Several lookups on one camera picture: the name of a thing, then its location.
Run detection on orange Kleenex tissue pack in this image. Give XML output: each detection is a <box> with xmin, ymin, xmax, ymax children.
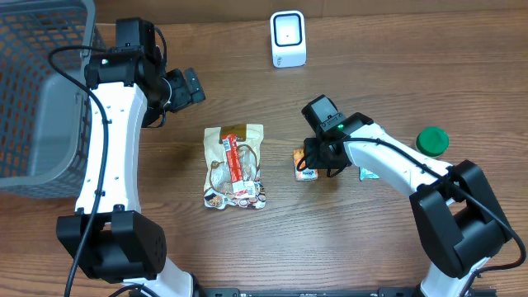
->
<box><xmin>293</xmin><ymin>148</ymin><xmax>318</xmax><ymax>182</ymax></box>

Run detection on teal wet wipes pack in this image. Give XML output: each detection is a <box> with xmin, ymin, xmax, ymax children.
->
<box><xmin>359</xmin><ymin>167</ymin><xmax>380</xmax><ymax>181</ymax></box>

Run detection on red snack stick packet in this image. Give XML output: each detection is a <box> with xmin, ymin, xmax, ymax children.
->
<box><xmin>222</xmin><ymin>134</ymin><xmax>255</xmax><ymax>199</ymax></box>

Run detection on green lid jar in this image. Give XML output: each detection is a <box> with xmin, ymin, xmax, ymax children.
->
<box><xmin>415</xmin><ymin>126</ymin><xmax>450</xmax><ymax>157</ymax></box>

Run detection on beige snack pouch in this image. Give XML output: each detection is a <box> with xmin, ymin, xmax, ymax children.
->
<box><xmin>204</xmin><ymin>124</ymin><xmax>266</xmax><ymax>210</ymax></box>

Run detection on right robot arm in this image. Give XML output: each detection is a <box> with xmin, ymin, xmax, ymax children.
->
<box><xmin>301</xmin><ymin>95</ymin><xmax>512</xmax><ymax>296</ymax></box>

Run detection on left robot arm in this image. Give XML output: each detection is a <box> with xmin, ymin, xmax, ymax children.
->
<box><xmin>56</xmin><ymin>17</ymin><xmax>205</xmax><ymax>297</ymax></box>

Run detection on white barcode scanner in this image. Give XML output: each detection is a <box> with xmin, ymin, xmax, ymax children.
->
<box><xmin>270</xmin><ymin>10</ymin><xmax>307</xmax><ymax>68</ymax></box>

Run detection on grey plastic mesh basket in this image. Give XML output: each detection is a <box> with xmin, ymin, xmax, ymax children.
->
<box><xmin>1</xmin><ymin>0</ymin><xmax>105</xmax><ymax>199</ymax></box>

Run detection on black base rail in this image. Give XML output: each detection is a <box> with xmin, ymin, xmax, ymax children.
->
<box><xmin>193</xmin><ymin>287</ymin><xmax>422</xmax><ymax>297</ymax></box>

